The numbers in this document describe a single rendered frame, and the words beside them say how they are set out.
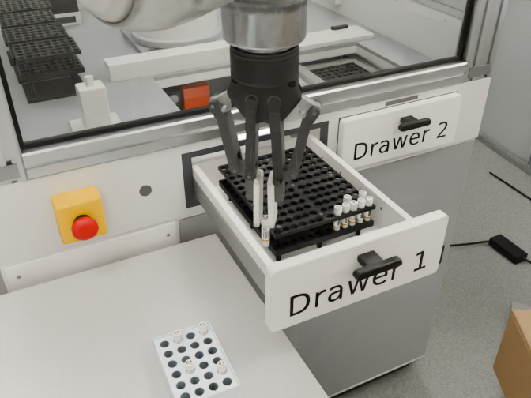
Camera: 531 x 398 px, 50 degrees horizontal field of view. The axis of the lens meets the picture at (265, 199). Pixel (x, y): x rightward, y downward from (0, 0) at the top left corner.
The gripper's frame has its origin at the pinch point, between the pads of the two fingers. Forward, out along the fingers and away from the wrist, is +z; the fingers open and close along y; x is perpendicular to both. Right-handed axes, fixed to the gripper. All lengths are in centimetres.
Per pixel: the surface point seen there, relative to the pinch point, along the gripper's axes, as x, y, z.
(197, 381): 12.2, 7.1, 21.7
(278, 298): 4.6, -2.5, 12.5
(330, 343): -42, -9, 71
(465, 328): -82, -53, 101
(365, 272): 1.1, -13.4, 9.5
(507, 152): -201, -85, 98
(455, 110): -55, -31, 12
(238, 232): -7.8, 5.5, 12.0
